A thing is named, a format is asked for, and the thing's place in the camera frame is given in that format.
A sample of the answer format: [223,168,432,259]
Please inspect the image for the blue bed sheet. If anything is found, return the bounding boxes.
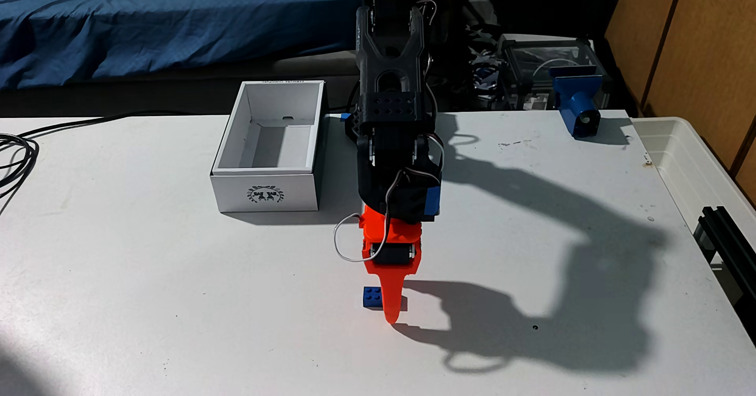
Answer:
[0,0,367,90]

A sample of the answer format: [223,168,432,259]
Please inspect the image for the white plastic bin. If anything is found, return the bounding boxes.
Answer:
[631,117,756,237]

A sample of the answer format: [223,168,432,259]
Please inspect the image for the wooden cabinet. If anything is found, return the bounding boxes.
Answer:
[604,0,756,202]

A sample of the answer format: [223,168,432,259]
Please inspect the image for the camouflage patterned item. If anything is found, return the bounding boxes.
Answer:
[463,0,506,93]

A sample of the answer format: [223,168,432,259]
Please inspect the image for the coiled black cable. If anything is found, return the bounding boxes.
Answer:
[0,133,40,208]

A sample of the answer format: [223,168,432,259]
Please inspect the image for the blue printed clamp part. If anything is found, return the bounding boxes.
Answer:
[548,65,604,140]

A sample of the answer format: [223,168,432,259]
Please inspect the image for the white cardboard box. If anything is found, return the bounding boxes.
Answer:
[210,80,327,214]

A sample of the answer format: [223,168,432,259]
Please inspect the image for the clear plastic container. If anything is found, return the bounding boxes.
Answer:
[498,35,612,111]

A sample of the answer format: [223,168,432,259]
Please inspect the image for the long black cable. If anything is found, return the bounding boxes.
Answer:
[0,110,198,141]

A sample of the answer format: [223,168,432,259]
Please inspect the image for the white gripper motor cable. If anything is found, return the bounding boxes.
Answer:
[334,168,444,263]

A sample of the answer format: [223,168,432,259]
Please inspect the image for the black aluminium extrusion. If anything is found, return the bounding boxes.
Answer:
[693,206,756,344]

